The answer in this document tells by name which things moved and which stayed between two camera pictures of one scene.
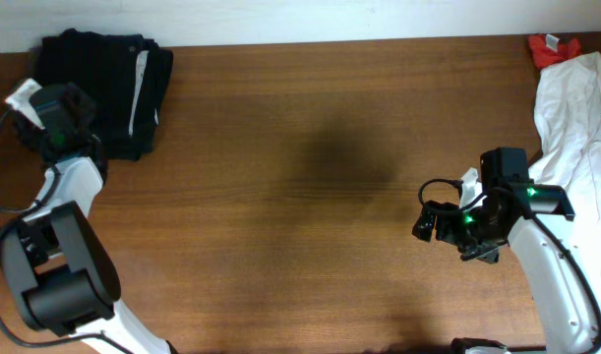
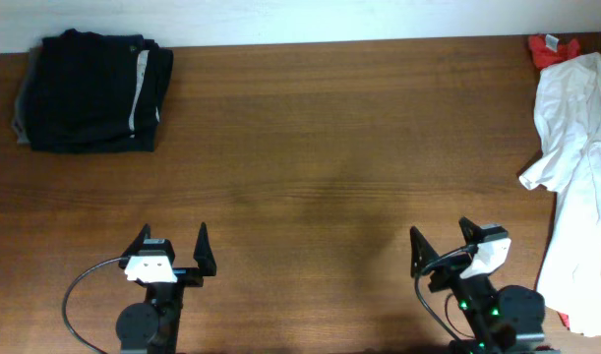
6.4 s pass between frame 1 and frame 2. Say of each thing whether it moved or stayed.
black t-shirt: stayed
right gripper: moved
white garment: stayed
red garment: stayed
